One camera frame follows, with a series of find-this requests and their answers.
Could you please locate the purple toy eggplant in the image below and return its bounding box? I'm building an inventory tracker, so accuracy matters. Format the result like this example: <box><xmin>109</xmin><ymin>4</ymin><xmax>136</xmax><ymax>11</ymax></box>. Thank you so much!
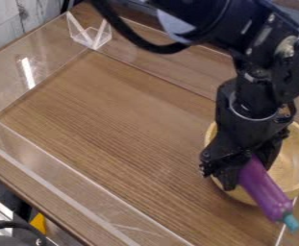
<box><xmin>239</xmin><ymin>156</ymin><xmax>299</xmax><ymax>233</ymax></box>

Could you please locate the brown wooden bowl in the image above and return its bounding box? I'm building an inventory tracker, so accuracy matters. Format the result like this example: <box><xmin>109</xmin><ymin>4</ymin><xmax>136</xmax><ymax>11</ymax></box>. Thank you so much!
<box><xmin>202</xmin><ymin>122</ymin><xmax>299</xmax><ymax>207</ymax></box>

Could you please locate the yellow black device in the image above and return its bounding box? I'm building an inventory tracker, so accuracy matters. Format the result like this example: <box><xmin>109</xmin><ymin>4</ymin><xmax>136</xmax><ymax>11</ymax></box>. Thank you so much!
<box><xmin>11</xmin><ymin>212</ymin><xmax>62</xmax><ymax>246</ymax></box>

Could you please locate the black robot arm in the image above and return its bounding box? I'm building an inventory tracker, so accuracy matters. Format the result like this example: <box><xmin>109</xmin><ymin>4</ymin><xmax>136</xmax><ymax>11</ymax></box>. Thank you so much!
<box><xmin>89</xmin><ymin>0</ymin><xmax>299</xmax><ymax>191</ymax></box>

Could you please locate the clear acrylic tray wall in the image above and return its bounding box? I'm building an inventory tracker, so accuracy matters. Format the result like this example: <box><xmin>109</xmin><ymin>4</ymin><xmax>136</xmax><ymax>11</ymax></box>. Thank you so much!
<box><xmin>0</xmin><ymin>11</ymin><xmax>299</xmax><ymax>246</ymax></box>

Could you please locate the clear acrylic corner bracket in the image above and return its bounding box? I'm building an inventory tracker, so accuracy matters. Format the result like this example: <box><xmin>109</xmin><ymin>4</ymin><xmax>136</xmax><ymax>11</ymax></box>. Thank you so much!
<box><xmin>65</xmin><ymin>12</ymin><xmax>113</xmax><ymax>51</ymax></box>

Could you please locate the black cable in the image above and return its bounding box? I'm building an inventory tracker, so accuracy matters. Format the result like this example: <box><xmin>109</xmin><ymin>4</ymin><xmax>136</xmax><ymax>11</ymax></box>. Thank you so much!
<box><xmin>0</xmin><ymin>220</ymin><xmax>46</xmax><ymax>246</ymax></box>

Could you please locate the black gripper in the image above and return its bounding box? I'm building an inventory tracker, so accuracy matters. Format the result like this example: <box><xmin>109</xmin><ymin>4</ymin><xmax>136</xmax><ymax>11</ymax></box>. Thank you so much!
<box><xmin>198</xmin><ymin>79</ymin><xmax>295</xmax><ymax>191</ymax></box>

